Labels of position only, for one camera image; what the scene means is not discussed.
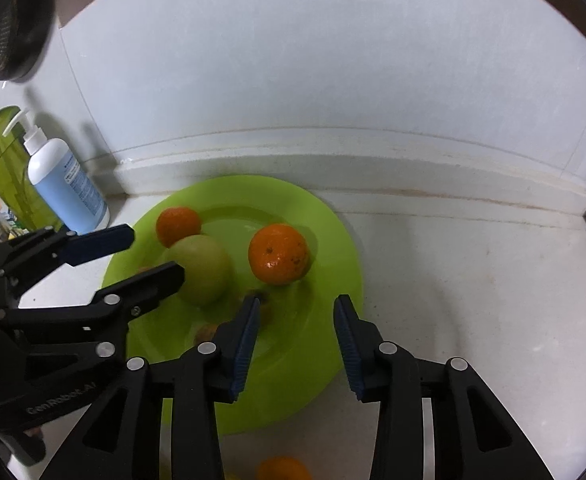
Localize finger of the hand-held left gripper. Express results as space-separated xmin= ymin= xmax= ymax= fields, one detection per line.
xmin=0 ymin=225 xmax=136 ymax=307
xmin=0 ymin=261 xmax=186 ymax=359

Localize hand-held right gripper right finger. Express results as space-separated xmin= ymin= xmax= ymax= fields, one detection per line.
xmin=334 ymin=295 xmax=544 ymax=480

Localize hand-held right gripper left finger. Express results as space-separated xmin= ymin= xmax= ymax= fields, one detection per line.
xmin=40 ymin=296 xmax=261 ymax=480

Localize green plate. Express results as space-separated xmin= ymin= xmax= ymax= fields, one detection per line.
xmin=100 ymin=175 xmax=364 ymax=435

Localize green apple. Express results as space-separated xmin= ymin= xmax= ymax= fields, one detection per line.
xmin=170 ymin=234 xmax=234 ymax=307

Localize large orange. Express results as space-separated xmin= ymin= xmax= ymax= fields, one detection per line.
xmin=248 ymin=223 xmax=310 ymax=286

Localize blue white pump bottle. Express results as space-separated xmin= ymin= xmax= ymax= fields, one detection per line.
xmin=2 ymin=108 xmax=110 ymax=234

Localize green dish soap bottle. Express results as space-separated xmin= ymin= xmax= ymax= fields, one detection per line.
xmin=0 ymin=76 xmax=64 ymax=235

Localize small orange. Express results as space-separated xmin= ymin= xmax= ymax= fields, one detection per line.
xmin=256 ymin=455 xmax=314 ymax=480

